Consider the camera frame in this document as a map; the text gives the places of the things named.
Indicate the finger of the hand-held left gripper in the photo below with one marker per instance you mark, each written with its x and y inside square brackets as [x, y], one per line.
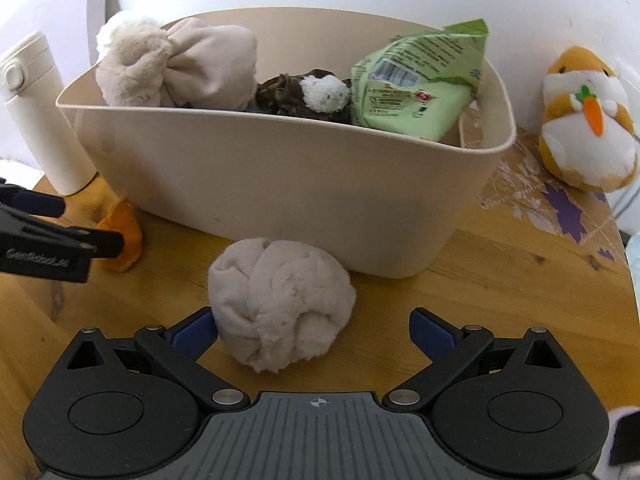
[35, 202]
[50, 255]

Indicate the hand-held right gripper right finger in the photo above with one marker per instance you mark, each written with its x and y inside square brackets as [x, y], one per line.
[430, 332]

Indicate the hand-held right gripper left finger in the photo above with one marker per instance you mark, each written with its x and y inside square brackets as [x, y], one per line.
[192, 335]

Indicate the white plush toy orange part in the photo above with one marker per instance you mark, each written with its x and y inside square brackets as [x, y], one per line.
[125, 240]

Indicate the beige sock ball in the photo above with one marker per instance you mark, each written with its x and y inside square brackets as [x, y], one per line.
[285, 300]

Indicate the beige plastic storage bin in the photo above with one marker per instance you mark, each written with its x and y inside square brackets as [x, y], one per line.
[300, 195]

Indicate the beige plush cloth bundle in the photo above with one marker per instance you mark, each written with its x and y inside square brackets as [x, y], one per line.
[200, 65]

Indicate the green wet wipes packet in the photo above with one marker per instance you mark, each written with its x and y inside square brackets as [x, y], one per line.
[400, 105]

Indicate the wooden desktop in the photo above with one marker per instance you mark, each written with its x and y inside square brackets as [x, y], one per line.
[450, 290]

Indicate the white thermos bottle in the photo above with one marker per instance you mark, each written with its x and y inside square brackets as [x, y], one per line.
[45, 135]

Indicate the table mat purple stars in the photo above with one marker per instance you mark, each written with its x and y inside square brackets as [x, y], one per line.
[525, 180]

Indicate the white small appliance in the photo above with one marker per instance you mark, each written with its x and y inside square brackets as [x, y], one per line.
[620, 412]

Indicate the orange hamster plush toy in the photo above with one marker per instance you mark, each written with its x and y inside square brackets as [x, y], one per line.
[575, 150]

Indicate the brown scrunchie white pompom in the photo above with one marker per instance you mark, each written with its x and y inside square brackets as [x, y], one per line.
[280, 95]

